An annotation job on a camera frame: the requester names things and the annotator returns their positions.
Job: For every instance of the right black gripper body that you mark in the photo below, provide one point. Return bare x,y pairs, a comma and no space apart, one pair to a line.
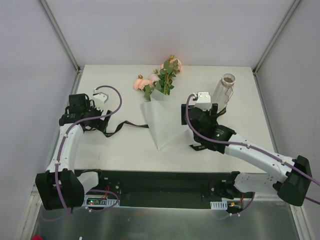
188,114

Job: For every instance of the pink rose stem one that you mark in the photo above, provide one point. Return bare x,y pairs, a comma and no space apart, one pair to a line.
173,66

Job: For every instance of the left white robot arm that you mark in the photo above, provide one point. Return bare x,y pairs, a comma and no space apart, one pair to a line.
59,187

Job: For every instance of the pink rose stem four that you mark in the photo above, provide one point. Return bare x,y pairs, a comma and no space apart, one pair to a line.
148,90

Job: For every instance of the white wrapping paper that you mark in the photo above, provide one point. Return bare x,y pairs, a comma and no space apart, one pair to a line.
163,117

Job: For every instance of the right aluminium frame post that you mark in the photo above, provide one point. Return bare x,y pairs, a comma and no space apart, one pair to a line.
277,34

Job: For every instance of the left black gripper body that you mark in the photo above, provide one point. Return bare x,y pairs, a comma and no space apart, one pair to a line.
100,122

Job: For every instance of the aluminium front rail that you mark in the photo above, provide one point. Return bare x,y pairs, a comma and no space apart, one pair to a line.
259,196

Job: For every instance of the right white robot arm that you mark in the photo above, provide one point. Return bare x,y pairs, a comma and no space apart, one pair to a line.
288,178

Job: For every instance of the pink rose stem two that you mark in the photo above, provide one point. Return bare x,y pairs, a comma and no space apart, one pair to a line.
156,76

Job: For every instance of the pink rose stem three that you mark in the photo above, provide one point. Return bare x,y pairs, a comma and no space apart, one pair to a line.
141,82

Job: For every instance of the aluminium frame post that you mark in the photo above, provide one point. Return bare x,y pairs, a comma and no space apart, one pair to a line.
59,34
277,34

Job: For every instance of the left aluminium frame post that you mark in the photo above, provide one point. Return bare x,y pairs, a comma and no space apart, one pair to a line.
59,34

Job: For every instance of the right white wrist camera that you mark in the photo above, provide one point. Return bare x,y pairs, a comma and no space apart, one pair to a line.
203,101

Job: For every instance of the red object at bottom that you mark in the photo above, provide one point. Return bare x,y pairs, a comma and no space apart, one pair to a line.
36,237

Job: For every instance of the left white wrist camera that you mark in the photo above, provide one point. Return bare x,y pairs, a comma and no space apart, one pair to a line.
100,99

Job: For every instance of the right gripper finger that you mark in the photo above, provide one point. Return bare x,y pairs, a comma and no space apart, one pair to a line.
214,110
183,113

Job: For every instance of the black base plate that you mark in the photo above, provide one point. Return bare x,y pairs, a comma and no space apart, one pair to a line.
177,190

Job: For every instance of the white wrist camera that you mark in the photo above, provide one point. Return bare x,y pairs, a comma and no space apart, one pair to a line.
100,99
203,101

